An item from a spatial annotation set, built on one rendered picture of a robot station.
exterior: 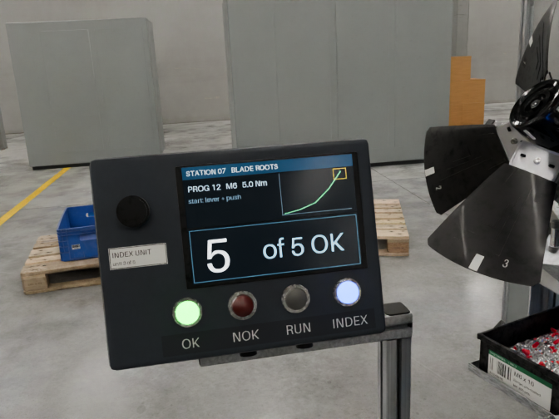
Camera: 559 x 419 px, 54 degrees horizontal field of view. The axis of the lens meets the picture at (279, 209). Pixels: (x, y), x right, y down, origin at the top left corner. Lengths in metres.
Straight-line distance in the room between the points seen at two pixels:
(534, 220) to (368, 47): 5.65
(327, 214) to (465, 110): 8.88
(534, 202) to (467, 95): 8.21
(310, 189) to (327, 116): 6.07
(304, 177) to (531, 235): 0.68
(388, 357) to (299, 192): 0.23
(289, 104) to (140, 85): 2.40
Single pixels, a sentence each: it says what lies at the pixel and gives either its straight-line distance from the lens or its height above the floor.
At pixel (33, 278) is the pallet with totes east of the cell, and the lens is 3.73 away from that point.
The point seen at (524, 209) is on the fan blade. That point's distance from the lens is 1.15.
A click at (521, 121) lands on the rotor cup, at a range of 1.22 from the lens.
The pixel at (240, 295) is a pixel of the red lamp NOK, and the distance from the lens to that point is 0.51.
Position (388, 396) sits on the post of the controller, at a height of 0.95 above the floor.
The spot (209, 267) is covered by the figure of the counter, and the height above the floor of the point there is 1.15.
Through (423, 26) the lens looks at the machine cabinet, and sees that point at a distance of 6.91.
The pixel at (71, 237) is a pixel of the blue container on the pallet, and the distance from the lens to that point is 3.74.
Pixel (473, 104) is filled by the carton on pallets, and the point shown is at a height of 0.48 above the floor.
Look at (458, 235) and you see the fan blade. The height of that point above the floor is 0.98.
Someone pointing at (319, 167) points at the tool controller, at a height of 1.23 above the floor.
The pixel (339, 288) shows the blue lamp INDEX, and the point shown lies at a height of 1.12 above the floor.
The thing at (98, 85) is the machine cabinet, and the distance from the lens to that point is 8.07.
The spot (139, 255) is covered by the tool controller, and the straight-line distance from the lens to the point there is 0.51.
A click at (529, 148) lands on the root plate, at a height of 1.14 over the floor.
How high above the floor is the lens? 1.33
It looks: 15 degrees down
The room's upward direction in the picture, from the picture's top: 3 degrees counter-clockwise
